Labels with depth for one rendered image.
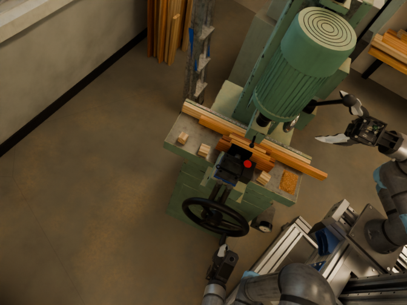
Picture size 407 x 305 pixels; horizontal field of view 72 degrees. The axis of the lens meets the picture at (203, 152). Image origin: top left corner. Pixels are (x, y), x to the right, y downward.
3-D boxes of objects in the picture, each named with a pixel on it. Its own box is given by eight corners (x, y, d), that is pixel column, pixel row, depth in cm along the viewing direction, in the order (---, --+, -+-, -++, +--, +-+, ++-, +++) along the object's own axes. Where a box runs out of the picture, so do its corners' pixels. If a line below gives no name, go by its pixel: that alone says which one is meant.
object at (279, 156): (198, 123, 124) (200, 117, 121) (199, 120, 125) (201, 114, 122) (321, 181, 124) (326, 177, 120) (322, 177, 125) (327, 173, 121)
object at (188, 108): (181, 111, 125) (183, 104, 121) (183, 108, 126) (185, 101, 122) (304, 169, 125) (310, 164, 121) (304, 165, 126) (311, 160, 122)
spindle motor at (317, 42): (245, 109, 95) (289, 31, 68) (259, 75, 104) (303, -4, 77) (293, 131, 95) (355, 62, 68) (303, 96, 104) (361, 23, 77)
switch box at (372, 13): (335, 43, 103) (366, 2, 89) (338, 28, 108) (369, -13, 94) (350, 50, 102) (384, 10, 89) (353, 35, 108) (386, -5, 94)
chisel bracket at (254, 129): (242, 139, 115) (249, 127, 108) (252, 115, 122) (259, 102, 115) (258, 147, 115) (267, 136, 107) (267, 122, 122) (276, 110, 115)
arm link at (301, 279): (307, 243, 63) (236, 268, 105) (297, 293, 58) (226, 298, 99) (354, 266, 63) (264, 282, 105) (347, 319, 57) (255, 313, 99)
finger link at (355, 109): (357, 84, 77) (371, 114, 78) (347, 86, 83) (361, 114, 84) (346, 89, 77) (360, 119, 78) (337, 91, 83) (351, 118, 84)
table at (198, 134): (151, 164, 117) (152, 158, 111) (181, 113, 132) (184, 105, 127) (284, 227, 116) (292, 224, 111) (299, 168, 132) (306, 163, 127)
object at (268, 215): (249, 227, 145) (255, 223, 138) (256, 206, 151) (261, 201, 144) (264, 233, 145) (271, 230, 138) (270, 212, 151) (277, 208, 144)
